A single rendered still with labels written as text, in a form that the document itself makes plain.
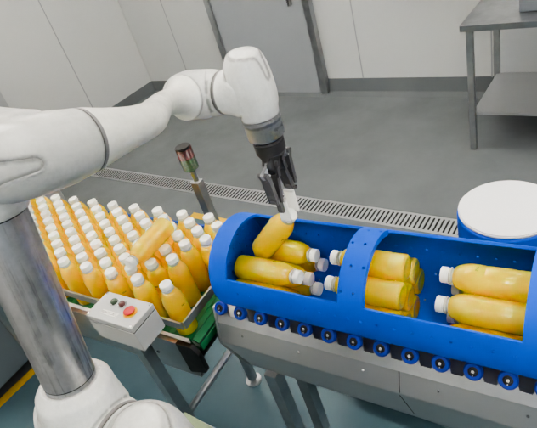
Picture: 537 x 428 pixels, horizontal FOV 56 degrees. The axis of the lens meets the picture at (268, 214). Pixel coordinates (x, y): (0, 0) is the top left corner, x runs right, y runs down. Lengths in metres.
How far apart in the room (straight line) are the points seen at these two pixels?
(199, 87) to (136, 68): 5.60
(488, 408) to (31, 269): 1.05
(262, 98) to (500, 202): 0.86
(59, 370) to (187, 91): 0.62
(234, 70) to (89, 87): 5.28
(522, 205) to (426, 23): 3.11
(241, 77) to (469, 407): 0.95
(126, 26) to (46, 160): 6.04
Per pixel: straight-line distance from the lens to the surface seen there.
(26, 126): 0.72
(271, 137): 1.16
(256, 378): 2.62
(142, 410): 1.00
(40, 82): 6.02
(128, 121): 0.82
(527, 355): 1.17
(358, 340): 1.39
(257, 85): 1.10
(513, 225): 1.58
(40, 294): 0.95
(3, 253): 0.91
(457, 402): 1.40
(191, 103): 1.16
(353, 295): 1.23
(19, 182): 0.71
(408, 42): 4.71
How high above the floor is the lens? 2.04
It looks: 34 degrees down
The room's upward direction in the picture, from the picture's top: 19 degrees counter-clockwise
